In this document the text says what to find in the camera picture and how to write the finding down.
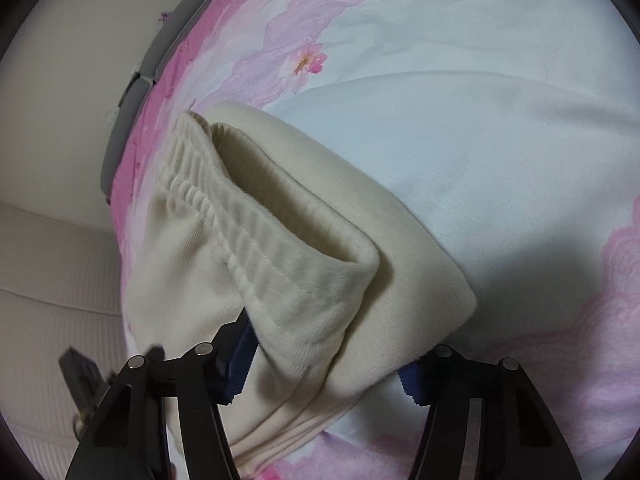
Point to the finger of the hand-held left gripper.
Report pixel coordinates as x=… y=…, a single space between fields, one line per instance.
x=82 y=377
x=154 y=351

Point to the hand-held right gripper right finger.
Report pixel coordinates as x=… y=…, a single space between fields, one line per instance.
x=412 y=385

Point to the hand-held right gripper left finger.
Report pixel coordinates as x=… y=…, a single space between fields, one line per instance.
x=240 y=360

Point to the cream pants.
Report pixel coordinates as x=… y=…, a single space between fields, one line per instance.
x=300 y=210

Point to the beige textured cabinet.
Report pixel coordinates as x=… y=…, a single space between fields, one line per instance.
x=50 y=270

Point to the pink floral blanket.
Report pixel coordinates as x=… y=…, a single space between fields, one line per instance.
x=475 y=135

